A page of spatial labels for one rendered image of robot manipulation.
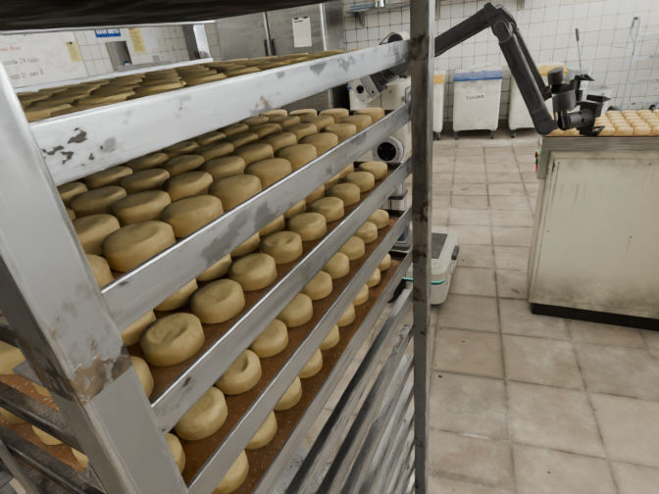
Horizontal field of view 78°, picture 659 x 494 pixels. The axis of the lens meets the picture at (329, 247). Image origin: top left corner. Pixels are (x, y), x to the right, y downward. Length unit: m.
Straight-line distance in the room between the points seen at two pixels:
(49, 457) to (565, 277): 2.02
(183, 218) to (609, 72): 6.04
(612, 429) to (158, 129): 1.80
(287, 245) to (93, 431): 0.28
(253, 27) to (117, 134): 5.40
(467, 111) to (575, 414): 4.12
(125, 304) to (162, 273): 0.03
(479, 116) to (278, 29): 2.58
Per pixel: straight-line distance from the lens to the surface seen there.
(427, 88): 0.70
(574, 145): 1.95
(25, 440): 0.53
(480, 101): 5.40
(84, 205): 0.45
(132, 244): 0.32
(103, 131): 0.25
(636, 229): 2.10
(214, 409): 0.42
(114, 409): 0.25
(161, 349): 0.36
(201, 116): 0.30
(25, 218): 0.20
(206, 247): 0.31
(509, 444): 1.74
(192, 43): 0.93
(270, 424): 0.51
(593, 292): 2.23
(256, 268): 0.43
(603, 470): 1.77
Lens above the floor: 1.36
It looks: 28 degrees down
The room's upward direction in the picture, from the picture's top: 7 degrees counter-clockwise
